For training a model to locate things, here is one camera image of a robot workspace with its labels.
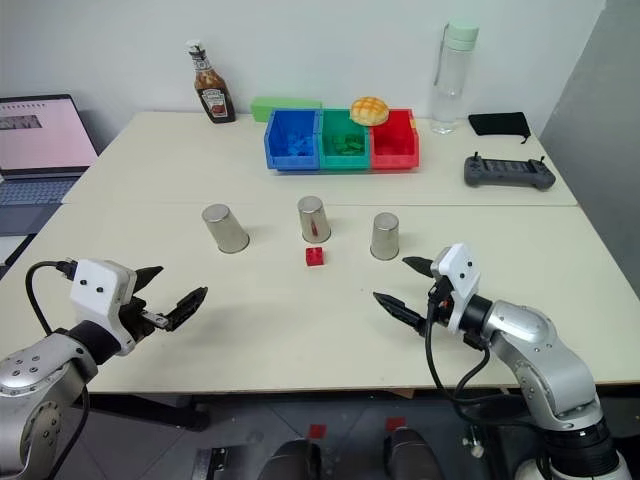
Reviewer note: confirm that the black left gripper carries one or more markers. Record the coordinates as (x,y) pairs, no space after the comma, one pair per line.
(136,317)

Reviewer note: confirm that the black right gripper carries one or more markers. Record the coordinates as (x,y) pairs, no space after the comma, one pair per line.
(440,302)

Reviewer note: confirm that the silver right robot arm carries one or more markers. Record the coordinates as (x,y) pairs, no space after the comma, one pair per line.
(545,355)

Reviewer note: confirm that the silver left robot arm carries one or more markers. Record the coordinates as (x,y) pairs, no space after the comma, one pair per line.
(35,390)

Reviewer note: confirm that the upturned steel cup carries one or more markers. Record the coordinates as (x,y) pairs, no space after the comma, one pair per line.
(314,220)
(384,237)
(226,230)

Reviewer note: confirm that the red toy brick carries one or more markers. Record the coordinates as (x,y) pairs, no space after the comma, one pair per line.
(314,257)

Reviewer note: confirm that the red storage bin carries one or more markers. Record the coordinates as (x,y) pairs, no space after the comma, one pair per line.
(395,150)

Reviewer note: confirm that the green storage bin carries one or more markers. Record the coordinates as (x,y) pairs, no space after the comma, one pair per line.
(345,160)

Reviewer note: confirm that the grey handheld controller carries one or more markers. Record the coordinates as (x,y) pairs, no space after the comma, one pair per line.
(507,172)

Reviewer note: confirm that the green toy bricks pile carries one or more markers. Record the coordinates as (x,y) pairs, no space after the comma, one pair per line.
(348,143)

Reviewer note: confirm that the dark rounded shape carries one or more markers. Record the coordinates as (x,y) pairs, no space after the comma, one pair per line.
(410,455)
(292,460)

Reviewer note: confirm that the blue storage bin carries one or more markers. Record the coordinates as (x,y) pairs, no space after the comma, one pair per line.
(292,160)

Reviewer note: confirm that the melon bread bun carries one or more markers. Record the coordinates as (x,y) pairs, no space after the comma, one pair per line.
(369,111)

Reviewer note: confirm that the blue toy bricks pile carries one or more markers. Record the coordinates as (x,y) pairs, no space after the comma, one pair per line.
(298,144)

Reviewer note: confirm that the black fabric pouch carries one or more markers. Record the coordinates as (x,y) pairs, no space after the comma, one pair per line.
(497,124)

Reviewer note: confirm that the open laptop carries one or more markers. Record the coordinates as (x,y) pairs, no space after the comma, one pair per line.
(40,145)

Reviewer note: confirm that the ketchup bottle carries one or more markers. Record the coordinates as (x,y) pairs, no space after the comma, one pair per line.
(214,95)

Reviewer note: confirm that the clear bottle with green lid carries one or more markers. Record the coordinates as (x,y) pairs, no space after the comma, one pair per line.
(452,85)

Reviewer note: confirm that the green plastic box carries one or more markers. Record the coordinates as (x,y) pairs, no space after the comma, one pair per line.
(265,106)

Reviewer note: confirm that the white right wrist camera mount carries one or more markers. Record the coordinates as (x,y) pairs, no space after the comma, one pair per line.
(462,280)

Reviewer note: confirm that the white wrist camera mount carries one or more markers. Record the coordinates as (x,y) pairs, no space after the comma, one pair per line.
(97,295)
(462,280)

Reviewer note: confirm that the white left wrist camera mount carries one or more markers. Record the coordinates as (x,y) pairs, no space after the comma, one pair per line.
(97,295)

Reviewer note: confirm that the black table frame bar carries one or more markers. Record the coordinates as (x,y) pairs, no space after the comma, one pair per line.
(150,412)

